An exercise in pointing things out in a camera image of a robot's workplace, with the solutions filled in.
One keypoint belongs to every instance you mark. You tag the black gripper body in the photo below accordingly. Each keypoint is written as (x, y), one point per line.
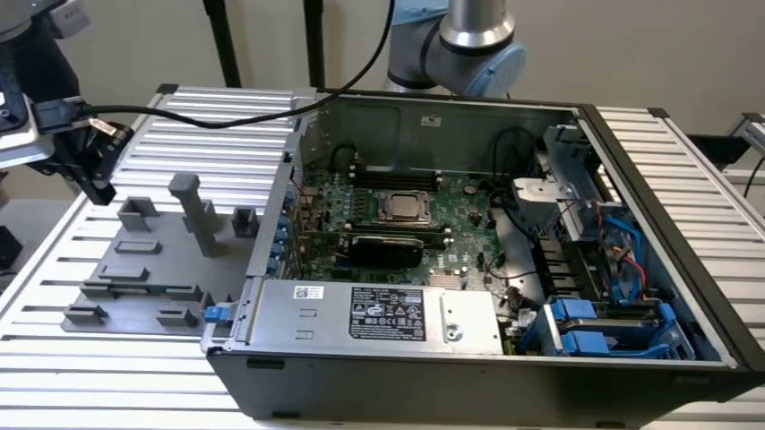
(42, 67)

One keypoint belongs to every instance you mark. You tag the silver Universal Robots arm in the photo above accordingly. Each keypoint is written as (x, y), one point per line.
(478, 27)

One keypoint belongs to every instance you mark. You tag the black RAM slot bank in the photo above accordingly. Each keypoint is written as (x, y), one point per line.
(397, 178)

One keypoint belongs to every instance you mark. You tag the black box beside table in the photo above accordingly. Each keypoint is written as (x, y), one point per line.
(8, 248)

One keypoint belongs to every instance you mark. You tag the grey plastic parts rack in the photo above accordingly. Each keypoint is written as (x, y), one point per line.
(167, 269)

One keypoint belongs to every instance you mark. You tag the black stand pole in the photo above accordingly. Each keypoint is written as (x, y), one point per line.
(314, 45)
(226, 45)

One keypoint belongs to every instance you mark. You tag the blue plastic case latch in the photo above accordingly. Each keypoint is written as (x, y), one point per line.
(217, 312)

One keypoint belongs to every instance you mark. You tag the small white barcode sticker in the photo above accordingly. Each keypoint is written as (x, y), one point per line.
(307, 293)

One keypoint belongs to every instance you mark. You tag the silver power supply unit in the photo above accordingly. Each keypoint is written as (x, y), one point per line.
(299, 322)

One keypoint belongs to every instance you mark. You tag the black graphics card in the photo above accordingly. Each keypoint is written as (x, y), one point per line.
(385, 251)

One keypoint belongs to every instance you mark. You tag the black power supply label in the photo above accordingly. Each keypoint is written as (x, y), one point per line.
(387, 312)

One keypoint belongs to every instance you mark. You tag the green motherboard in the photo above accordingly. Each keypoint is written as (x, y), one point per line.
(466, 224)

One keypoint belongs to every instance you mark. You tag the small silver chipset heatsink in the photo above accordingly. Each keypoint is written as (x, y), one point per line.
(446, 282)

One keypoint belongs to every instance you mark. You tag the black open PC case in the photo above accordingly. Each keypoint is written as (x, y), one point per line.
(418, 385)

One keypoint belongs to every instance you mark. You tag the grey metal disk bay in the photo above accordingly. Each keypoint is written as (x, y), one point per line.
(565, 192)

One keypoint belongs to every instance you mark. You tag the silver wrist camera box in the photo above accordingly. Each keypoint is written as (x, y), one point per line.
(24, 134)

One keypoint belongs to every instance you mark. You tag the CPU socket with metal frame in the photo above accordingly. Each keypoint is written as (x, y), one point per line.
(403, 207)

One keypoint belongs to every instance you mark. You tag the white sticker on case wall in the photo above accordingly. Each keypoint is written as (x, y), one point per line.
(430, 120)

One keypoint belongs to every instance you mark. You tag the blue disk caddy frame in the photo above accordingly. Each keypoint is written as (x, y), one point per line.
(577, 329)

